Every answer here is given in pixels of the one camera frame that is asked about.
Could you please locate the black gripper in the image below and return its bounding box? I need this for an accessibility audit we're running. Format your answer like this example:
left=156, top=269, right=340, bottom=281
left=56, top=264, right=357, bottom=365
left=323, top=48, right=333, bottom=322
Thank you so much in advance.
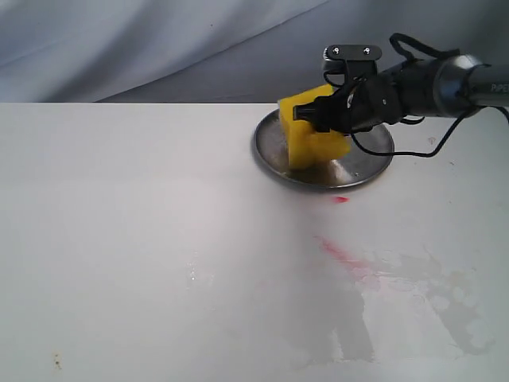
left=293, top=76, right=402, bottom=134

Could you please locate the yellow sponge block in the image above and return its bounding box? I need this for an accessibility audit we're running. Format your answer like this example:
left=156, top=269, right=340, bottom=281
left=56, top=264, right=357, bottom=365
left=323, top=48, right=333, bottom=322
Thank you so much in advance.
left=278, top=84, right=351, bottom=170

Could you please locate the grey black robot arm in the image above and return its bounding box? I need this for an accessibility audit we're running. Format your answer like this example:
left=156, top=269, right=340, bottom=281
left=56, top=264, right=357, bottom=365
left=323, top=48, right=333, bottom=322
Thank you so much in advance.
left=292, top=55, right=508, bottom=134

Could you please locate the round metal plate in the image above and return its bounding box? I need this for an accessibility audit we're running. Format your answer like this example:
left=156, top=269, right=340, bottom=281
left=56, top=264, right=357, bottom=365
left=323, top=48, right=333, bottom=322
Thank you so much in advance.
left=251, top=111, right=392, bottom=192

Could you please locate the grey fabric backdrop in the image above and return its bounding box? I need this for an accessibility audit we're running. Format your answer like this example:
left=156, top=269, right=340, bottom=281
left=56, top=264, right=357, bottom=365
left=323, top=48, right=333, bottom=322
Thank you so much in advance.
left=1, top=1, right=508, bottom=103

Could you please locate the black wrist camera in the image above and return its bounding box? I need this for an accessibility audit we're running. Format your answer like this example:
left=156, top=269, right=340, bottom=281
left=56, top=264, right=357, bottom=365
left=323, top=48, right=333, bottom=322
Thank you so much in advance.
left=322, top=45, right=383, bottom=88

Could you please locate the black cable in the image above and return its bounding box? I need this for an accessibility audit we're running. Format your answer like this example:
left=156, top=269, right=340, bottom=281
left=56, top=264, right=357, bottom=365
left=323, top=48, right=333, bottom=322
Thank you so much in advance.
left=322, top=33, right=509, bottom=158

